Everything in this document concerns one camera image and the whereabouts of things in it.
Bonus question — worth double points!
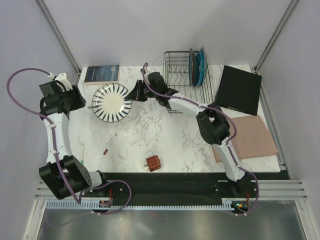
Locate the dark teal floral plate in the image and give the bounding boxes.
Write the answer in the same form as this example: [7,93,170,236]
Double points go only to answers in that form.
[188,48,197,86]

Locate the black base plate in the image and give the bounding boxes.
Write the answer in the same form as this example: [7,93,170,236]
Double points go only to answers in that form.
[84,170,289,206]

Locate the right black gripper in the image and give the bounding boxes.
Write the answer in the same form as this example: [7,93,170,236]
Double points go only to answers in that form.
[126,79,158,102]

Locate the purple cable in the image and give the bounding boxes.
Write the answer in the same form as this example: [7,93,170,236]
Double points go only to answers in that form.
[6,67,133,228]
[141,62,261,217]

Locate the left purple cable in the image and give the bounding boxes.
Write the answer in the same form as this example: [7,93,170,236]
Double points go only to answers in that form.
[6,67,133,228]

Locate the white striped plate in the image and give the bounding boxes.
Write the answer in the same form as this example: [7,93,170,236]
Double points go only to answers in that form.
[91,83,132,123]

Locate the red cube power adapter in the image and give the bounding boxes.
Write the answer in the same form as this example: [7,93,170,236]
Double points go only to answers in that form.
[143,155,162,172]

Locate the black board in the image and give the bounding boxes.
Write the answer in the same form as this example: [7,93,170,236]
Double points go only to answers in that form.
[215,65,262,116]

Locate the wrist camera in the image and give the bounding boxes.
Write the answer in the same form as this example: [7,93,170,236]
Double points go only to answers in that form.
[140,68,150,79]
[48,72,73,92]

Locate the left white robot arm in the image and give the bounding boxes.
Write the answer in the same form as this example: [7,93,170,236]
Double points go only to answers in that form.
[39,79,110,200]

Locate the dark blue book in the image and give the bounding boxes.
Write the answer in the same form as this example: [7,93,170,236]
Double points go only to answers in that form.
[84,65,120,85]

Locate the white green marker pen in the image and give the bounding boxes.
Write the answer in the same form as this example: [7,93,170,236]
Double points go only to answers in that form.
[80,143,85,165]

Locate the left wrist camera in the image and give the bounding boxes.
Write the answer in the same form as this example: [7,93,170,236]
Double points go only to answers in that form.
[48,72,73,92]

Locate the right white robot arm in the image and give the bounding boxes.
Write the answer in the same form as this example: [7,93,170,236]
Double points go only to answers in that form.
[125,72,250,197]

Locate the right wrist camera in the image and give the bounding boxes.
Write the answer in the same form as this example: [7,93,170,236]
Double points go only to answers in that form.
[140,68,150,79]

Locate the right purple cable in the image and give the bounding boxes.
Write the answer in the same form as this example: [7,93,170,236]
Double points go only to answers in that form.
[141,62,261,217]

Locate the blue polka dot plate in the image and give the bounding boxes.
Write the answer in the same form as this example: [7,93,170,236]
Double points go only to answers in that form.
[194,48,207,87]

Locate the wire dish rack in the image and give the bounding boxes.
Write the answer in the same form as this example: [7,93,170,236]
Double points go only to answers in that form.
[163,50,214,104]

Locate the pink board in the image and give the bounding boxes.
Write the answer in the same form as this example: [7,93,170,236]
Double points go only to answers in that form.
[212,114,279,164]

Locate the red tipped tube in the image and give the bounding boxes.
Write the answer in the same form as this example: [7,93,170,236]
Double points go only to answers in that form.
[103,134,118,155]

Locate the grey-green round plate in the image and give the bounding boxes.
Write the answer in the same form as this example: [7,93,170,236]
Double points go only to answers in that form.
[199,46,208,86]

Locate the white slotted cable duct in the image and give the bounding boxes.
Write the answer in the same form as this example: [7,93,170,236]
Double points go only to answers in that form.
[45,198,235,211]

